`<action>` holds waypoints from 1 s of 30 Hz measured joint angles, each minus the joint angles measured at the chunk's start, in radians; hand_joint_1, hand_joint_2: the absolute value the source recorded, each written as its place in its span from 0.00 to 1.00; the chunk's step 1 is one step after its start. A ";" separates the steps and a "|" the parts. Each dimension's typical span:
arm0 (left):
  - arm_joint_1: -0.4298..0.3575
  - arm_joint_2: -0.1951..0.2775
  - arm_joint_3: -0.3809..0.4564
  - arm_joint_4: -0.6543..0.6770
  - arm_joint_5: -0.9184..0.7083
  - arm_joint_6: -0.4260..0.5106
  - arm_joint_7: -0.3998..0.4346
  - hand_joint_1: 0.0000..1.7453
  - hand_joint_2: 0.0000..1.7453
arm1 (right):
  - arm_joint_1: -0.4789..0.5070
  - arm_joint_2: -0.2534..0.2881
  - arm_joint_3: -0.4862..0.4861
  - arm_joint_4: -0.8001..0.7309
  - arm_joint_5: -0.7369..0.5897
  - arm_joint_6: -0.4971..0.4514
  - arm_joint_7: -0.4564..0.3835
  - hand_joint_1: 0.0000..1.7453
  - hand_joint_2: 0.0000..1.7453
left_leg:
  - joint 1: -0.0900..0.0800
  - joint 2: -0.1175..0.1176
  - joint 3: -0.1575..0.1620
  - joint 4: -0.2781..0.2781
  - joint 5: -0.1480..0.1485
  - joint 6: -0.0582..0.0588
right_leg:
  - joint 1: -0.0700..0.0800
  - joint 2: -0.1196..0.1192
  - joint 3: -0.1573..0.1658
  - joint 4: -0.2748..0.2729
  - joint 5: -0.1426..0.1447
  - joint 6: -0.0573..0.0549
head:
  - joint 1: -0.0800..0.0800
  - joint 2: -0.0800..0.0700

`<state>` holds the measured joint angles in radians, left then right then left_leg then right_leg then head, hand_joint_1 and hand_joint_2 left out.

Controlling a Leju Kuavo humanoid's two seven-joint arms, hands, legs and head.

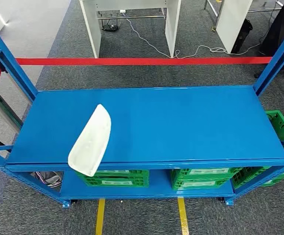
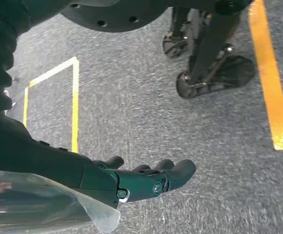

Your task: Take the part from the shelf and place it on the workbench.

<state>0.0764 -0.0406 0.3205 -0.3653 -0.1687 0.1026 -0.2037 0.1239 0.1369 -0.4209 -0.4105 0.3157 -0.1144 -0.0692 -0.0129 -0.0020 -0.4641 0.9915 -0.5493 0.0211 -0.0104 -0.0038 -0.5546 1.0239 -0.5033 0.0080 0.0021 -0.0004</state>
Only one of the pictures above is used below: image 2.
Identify yellow floor tape square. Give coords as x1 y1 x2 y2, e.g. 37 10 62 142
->
23 56 79 154

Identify black robot torso base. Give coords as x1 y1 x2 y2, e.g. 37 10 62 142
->
61 0 254 33

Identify yellow floor tape strip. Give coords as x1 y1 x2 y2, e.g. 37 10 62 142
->
248 0 283 159

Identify clear plastic camera shield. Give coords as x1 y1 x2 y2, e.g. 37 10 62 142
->
0 170 121 234

